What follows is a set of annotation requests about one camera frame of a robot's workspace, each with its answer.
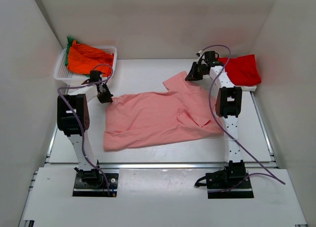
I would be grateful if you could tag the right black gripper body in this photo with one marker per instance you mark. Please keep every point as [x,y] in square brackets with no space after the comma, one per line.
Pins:
[202,70]

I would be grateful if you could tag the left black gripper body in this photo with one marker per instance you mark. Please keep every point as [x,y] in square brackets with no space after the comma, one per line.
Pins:
[105,87]

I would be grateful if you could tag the pink t-shirt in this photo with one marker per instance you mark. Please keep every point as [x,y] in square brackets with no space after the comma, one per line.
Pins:
[156,118]

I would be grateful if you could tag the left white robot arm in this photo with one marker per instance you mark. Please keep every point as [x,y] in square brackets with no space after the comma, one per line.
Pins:
[73,120]

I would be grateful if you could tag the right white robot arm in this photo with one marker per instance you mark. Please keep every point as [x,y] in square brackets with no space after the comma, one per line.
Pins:
[227,109]

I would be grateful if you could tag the folded red t-shirt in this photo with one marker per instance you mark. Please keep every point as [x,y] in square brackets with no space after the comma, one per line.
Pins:
[242,71]

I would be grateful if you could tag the orange t-shirt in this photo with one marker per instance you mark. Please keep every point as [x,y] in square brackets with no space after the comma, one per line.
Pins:
[83,58]

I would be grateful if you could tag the white plastic basket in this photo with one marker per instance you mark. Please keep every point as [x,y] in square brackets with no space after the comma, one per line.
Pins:
[63,74]

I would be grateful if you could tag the green t-shirt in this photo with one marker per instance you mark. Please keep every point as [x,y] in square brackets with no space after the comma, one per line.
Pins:
[70,41]

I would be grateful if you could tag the aluminium rail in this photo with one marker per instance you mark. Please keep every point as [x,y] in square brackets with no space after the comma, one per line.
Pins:
[164,165]

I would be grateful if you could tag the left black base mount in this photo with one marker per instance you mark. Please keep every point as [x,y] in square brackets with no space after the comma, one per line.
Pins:
[93,184]

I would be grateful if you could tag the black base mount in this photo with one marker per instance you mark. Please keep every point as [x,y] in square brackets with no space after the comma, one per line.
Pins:
[93,184]
[231,182]

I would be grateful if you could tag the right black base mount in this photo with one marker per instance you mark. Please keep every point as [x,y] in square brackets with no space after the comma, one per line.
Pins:
[231,182]

